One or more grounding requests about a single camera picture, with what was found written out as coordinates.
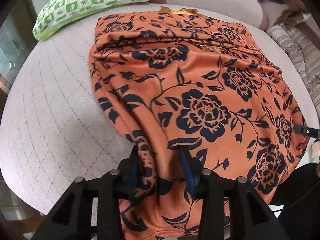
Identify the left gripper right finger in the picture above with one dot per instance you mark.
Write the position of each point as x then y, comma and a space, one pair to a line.
250, 216

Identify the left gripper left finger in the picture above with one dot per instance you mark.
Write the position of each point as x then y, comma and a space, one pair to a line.
90, 208

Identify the orange black floral garment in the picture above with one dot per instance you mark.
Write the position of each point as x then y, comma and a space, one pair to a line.
167, 80

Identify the beige striped patterned blanket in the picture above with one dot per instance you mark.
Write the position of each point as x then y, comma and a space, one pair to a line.
301, 44

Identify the pink quilted mattress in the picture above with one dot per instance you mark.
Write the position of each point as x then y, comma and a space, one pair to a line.
53, 127

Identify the wooden mirrored wardrobe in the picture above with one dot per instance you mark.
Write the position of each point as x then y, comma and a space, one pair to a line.
13, 54

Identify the green white patterned pillow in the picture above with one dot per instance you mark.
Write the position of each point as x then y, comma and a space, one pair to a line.
58, 13

